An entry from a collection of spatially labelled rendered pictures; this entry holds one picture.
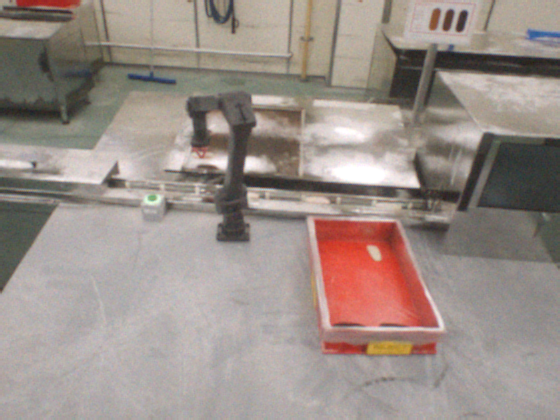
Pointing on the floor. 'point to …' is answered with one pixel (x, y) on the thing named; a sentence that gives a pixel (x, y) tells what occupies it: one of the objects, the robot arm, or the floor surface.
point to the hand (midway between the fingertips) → (202, 153)
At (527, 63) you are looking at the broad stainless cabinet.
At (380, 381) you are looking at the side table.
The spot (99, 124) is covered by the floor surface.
